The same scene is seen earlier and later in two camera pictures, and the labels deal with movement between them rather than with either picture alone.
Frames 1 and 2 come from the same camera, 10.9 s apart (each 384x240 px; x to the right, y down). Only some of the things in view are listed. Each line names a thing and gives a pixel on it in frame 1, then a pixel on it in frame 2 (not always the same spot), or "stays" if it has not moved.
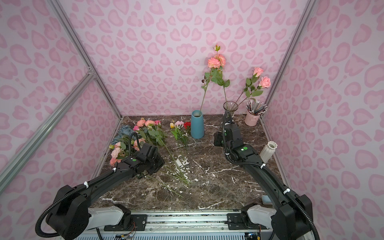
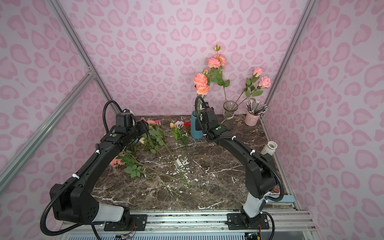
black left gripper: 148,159 → 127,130
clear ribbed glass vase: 229,107 stays
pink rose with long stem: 257,72 stays
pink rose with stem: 216,77 stays
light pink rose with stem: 265,82 stays
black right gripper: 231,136 → 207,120
